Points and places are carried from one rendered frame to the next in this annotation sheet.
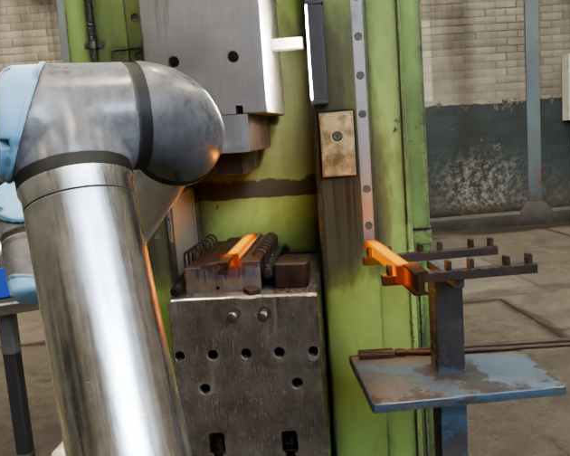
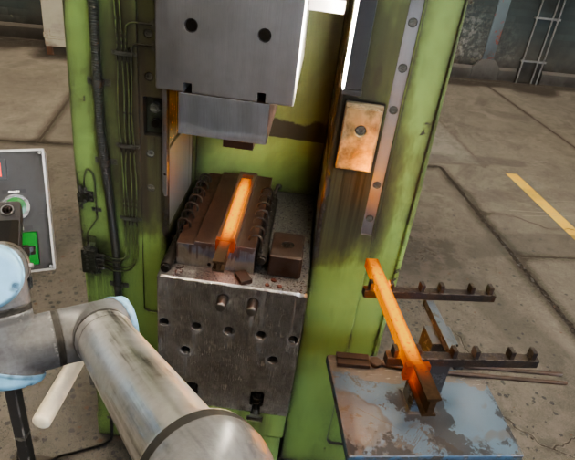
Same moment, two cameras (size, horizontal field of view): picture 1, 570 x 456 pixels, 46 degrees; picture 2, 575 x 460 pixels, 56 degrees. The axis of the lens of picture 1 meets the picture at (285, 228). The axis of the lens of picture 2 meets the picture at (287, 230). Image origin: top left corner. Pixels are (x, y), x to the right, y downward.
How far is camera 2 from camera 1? 69 cm
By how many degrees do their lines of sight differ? 23
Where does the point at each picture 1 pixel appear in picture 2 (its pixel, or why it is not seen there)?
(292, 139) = (305, 83)
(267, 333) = (252, 318)
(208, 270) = (202, 247)
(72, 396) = not seen: outside the picture
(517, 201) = (473, 56)
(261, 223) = (256, 158)
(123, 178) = not seen: outside the picture
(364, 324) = (341, 298)
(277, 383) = (254, 357)
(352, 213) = (356, 204)
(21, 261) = not seen: outside the picture
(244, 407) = (220, 369)
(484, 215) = not seen: hidden behind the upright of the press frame
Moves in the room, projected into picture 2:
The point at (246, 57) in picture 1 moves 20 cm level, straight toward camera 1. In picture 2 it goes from (280, 39) to (287, 66)
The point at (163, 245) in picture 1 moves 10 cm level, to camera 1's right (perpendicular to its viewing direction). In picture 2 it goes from (156, 196) to (193, 199)
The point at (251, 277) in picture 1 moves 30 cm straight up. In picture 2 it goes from (245, 261) to (255, 152)
